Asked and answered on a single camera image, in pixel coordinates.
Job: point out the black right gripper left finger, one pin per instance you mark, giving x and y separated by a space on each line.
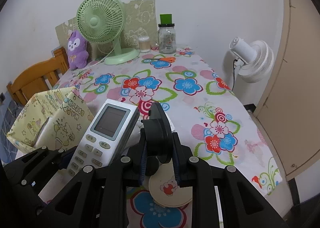
124 172

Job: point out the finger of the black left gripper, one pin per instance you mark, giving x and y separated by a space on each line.
35 169
79 203

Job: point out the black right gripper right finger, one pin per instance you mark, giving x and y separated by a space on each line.
191 171

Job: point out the white air conditioner remote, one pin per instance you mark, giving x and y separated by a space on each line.
105 138

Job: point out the round cream compact mirror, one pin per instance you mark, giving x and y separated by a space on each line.
164 189

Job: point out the black phone stand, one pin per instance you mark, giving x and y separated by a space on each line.
158 145

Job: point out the yellow fabric storage box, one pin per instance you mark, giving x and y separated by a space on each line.
56 119

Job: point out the blue plaid bedding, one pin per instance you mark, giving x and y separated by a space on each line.
9 113

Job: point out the floral tablecloth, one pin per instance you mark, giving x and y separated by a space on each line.
206 114

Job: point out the wooden bed headboard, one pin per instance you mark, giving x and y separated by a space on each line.
35 78

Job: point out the purple plush toy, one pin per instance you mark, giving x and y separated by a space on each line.
77 51

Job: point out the cotton swab container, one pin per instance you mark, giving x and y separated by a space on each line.
144 44

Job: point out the beige wooden door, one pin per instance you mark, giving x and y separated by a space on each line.
289 111

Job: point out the glass mason jar mug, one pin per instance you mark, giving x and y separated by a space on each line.
167 38

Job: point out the white floor fan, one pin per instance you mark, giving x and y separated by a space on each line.
250 62

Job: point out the green desk fan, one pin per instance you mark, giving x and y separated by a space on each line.
102 22

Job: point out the green cup on jar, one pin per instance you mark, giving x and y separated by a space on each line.
165 19

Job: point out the orange handled scissors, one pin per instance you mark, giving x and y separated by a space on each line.
166 59

